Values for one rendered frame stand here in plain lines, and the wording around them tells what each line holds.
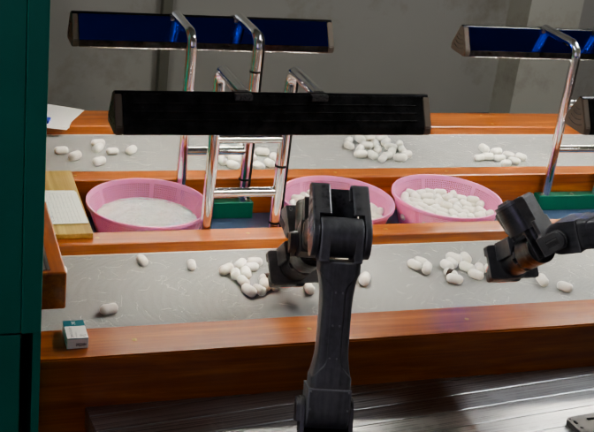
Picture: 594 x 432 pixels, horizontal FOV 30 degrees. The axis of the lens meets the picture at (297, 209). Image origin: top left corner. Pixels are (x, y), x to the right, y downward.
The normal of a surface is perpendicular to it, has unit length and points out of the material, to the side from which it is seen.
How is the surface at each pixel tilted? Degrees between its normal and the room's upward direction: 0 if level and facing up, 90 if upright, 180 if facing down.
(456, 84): 90
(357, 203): 24
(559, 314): 0
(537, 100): 90
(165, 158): 0
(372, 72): 90
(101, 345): 0
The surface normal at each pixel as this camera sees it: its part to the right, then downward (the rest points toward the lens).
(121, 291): 0.11, -0.91
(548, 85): 0.40, 0.40
